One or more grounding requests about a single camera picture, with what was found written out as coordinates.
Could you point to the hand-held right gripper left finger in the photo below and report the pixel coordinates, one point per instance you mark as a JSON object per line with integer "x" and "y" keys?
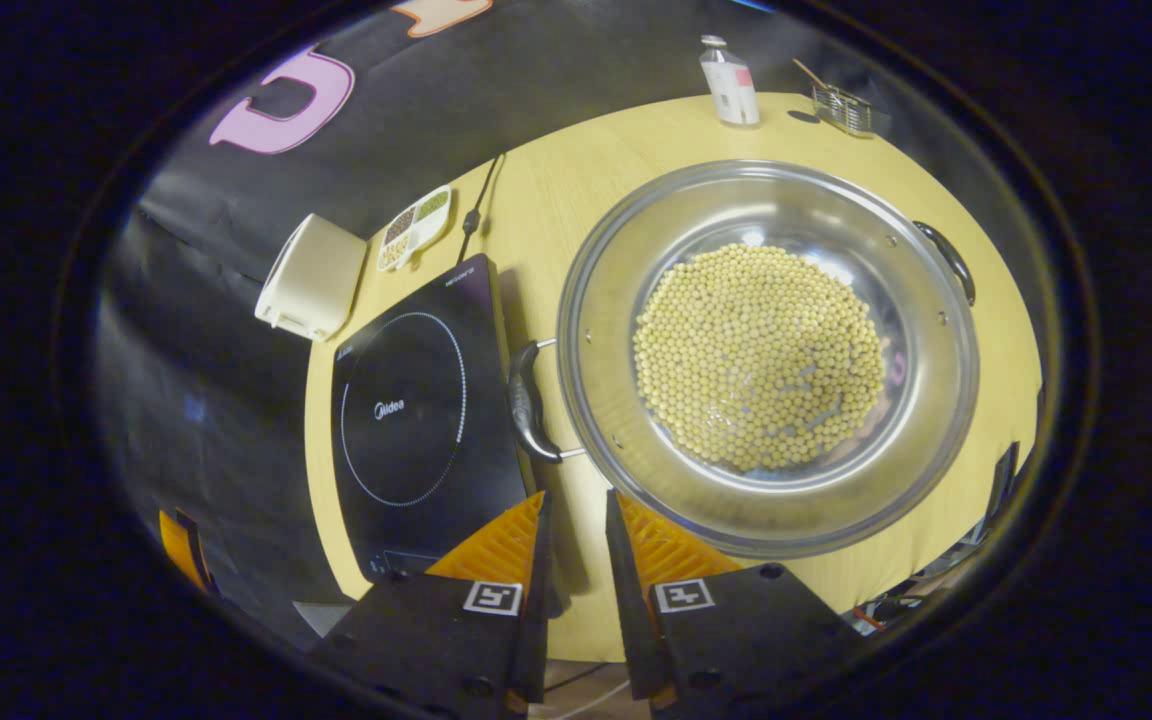
{"x": 537, "y": 600}

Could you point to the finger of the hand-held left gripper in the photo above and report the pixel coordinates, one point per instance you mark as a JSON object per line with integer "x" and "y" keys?
{"x": 181, "y": 545}

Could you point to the white toaster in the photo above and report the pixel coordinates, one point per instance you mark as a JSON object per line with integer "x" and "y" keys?
{"x": 316, "y": 275}

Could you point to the white divided bean dish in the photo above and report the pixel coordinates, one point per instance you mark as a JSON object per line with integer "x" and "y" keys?
{"x": 416, "y": 225}

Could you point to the pile of yellow soybeans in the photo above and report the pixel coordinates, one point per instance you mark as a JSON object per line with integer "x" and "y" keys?
{"x": 756, "y": 360}

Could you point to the small clear plastic bottle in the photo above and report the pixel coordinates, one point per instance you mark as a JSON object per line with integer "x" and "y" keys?
{"x": 731, "y": 90}

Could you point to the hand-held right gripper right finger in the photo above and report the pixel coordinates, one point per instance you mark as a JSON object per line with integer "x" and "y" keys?
{"x": 626, "y": 610}

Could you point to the stainless steel pot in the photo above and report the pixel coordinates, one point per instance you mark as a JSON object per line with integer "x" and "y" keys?
{"x": 616, "y": 300}

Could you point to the black induction cooktop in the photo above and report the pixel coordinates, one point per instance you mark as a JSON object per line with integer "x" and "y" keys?
{"x": 406, "y": 400}

